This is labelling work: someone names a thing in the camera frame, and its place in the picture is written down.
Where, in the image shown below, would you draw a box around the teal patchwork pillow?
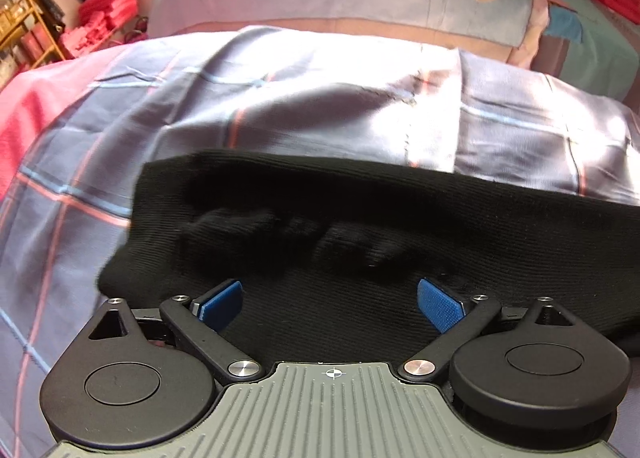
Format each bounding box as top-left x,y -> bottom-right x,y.
530,0 -> 639,112

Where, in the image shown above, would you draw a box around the wooden shelf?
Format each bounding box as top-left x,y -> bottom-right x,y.
1,0 -> 68,88

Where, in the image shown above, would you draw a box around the pink folded towel stack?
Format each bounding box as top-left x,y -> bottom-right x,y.
58,0 -> 139,59

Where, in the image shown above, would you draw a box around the black knit pants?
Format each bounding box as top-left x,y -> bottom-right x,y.
98,151 -> 639,366

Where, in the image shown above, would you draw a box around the plaid purple bed sheet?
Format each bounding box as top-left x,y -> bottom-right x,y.
1,26 -> 639,457

